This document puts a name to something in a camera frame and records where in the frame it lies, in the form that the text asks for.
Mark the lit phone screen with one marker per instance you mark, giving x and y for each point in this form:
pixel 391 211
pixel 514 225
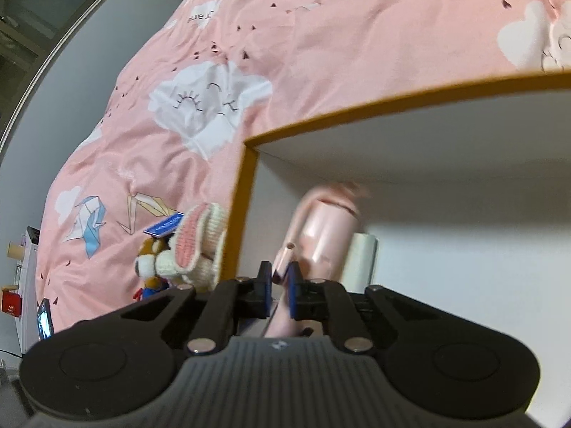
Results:
pixel 44 321

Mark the red box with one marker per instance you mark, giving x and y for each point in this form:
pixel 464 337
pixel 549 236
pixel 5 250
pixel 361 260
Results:
pixel 11 302

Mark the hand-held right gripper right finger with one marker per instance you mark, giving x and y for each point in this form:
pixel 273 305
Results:
pixel 293 292

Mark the brown fox plush blue outfit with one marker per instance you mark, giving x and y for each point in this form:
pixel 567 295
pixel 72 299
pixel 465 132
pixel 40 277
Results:
pixel 147 267

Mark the pink printed blanket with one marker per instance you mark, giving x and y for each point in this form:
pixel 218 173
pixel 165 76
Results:
pixel 312 31

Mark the knitted white bunny plush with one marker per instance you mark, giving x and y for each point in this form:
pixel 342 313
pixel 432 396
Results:
pixel 196 236

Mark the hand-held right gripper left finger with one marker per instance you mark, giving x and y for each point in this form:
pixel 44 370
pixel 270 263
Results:
pixel 266 285

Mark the pink selfie stick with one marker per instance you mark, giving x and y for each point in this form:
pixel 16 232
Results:
pixel 321 232

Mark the glass door with metal frame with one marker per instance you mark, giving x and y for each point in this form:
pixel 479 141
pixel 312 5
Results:
pixel 40 22

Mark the white side cabinet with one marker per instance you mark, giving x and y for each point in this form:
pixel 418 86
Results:
pixel 27 276

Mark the white cardboard box orange rim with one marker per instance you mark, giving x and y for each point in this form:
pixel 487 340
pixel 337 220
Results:
pixel 446 142

